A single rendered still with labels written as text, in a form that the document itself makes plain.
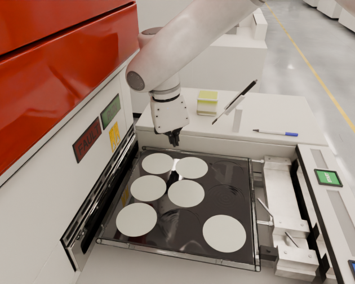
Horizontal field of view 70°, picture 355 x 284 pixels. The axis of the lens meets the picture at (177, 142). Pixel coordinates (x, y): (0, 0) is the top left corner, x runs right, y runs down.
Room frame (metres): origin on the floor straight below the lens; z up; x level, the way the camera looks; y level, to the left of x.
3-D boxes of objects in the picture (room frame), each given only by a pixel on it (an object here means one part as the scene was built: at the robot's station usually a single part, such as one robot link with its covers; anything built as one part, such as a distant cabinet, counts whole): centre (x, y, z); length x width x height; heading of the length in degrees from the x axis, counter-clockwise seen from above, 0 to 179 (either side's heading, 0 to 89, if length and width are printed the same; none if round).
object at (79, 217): (0.51, 0.19, 0.96); 0.44 x 0.01 x 0.02; 170
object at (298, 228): (0.38, -0.27, 0.89); 0.08 x 0.03 x 0.03; 80
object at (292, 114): (0.85, -0.19, 0.89); 0.62 x 0.35 x 0.14; 80
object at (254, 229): (0.46, -0.20, 0.90); 0.38 x 0.01 x 0.01; 170
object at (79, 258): (0.51, 0.19, 0.89); 0.44 x 0.02 x 0.10; 170
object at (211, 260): (0.31, 0.01, 0.90); 0.37 x 0.01 x 0.01; 80
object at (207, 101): (0.83, -0.11, 1.00); 0.07 x 0.07 x 0.07; 80
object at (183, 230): (0.49, -0.02, 0.90); 0.34 x 0.34 x 0.01; 80
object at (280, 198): (0.46, -0.29, 0.87); 0.36 x 0.08 x 0.03; 170
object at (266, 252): (0.31, -0.20, 0.90); 0.04 x 0.02 x 0.03; 80
